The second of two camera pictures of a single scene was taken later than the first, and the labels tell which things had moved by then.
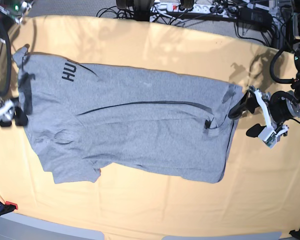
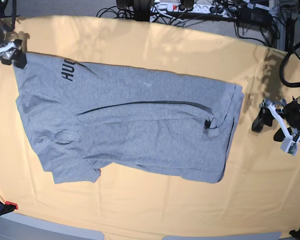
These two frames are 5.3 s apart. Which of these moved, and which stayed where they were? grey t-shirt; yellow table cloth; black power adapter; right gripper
Moved: right gripper
Stayed: yellow table cloth; grey t-shirt; black power adapter
